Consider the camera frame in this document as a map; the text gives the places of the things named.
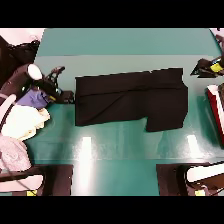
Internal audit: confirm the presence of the black T-shirt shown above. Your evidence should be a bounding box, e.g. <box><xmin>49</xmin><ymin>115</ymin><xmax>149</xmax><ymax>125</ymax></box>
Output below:
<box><xmin>74</xmin><ymin>67</ymin><xmax>190</xmax><ymax>133</ymax></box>

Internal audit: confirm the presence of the purple garment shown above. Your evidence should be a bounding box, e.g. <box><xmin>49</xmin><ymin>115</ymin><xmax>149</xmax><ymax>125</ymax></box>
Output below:
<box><xmin>15</xmin><ymin>87</ymin><xmax>54</xmax><ymax>111</ymax></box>

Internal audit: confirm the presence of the cream garment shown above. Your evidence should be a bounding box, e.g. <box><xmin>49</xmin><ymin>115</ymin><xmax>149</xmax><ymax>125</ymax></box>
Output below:
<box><xmin>1</xmin><ymin>104</ymin><xmax>52</xmax><ymax>142</ymax></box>

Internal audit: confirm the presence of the red garment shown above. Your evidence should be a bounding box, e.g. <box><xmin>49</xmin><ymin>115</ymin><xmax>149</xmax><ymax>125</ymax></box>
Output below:
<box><xmin>204</xmin><ymin>85</ymin><xmax>224</xmax><ymax>148</ymax></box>

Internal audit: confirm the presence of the pale pink garment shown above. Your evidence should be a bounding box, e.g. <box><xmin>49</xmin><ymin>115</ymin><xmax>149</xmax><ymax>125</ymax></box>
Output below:
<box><xmin>0</xmin><ymin>134</ymin><xmax>33</xmax><ymax>173</ymax></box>

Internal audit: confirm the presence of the white garment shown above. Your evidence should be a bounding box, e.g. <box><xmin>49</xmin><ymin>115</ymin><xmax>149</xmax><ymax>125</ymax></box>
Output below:
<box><xmin>207</xmin><ymin>84</ymin><xmax>224</xmax><ymax>134</ymax></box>

